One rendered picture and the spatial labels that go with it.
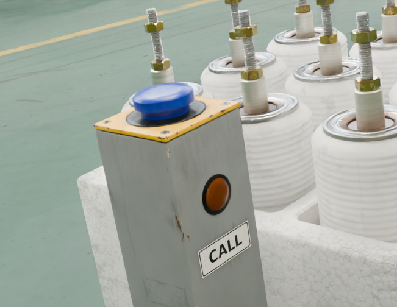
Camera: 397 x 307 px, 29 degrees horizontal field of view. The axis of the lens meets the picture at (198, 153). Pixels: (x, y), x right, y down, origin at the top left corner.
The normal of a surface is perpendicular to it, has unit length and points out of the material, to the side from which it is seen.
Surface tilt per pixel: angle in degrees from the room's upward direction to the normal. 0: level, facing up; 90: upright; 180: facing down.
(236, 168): 90
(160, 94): 0
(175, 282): 90
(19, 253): 0
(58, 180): 0
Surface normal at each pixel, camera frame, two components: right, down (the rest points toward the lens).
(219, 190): 0.70, 0.10
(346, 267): -0.68, 0.36
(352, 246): -0.15, -0.92
